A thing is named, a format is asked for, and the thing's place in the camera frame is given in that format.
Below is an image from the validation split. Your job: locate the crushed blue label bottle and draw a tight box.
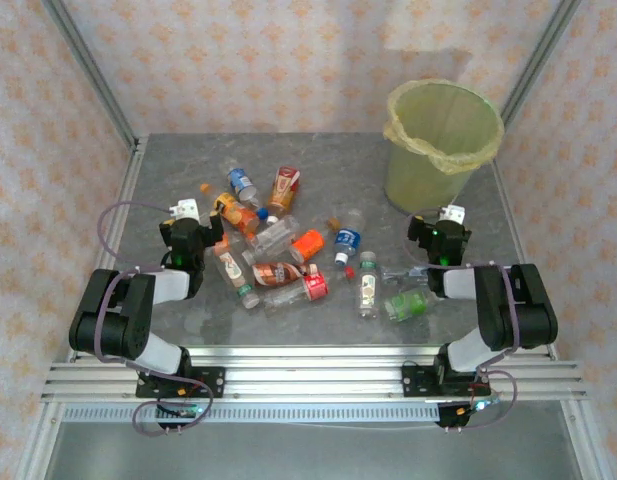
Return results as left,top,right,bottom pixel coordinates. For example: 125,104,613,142
226,167,269,221

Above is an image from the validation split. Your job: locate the red label red cap bottle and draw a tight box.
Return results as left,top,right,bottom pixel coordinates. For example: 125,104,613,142
261,267,358,315

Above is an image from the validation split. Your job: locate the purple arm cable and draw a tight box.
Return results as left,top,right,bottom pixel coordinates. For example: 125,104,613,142
97,200,220,437
403,208,520,432

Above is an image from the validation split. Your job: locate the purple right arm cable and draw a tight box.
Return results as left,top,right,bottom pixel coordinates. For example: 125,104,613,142
403,208,520,432

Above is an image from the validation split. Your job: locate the red orange label bottle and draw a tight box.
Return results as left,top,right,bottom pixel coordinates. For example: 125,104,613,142
266,165,303,225

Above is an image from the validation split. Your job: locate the yellow plastic bin liner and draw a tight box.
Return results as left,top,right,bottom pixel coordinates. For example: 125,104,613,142
382,78,505,175

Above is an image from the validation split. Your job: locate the aluminium corner post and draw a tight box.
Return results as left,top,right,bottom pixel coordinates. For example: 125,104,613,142
487,0,584,149
41,0,142,151

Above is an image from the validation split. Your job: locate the aluminium side rail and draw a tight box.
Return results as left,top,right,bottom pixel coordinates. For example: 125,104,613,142
485,134,562,362
65,134,150,364

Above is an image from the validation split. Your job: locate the grey slotted cable duct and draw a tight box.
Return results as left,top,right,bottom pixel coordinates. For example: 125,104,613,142
61,402,442,425

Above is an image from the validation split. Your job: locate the orange juice bottle yellow label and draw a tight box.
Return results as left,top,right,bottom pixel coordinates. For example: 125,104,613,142
199,182,262,237

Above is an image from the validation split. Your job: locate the crushed clear bottle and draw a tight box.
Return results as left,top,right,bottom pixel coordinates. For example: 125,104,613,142
379,263,432,287

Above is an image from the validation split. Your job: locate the small green circuit board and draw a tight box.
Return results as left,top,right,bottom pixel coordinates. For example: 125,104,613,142
155,403,205,420
455,398,503,417

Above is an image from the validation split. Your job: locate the translucent green waste bin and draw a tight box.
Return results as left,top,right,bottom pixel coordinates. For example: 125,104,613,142
385,134,484,217

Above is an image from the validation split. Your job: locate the aluminium base beam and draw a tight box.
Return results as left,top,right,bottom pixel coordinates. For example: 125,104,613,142
40,343,589,404

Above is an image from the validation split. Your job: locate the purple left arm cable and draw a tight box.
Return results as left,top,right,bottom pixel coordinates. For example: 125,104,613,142
97,200,220,437

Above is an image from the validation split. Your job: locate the clear plastic bottle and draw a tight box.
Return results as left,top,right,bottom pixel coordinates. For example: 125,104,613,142
243,214,302,266

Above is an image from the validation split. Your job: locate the brown label bottle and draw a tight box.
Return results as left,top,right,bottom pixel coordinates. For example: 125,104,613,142
250,260,320,288

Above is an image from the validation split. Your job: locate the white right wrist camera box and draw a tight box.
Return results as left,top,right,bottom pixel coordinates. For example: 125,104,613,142
437,205,467,226

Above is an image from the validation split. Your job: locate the white label green cap bottle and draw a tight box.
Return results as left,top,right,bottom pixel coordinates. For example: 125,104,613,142
213,247,262,310
358,250,382,320

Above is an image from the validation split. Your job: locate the blue label water bottle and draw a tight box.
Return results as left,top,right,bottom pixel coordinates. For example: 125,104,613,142
333,208,366,266

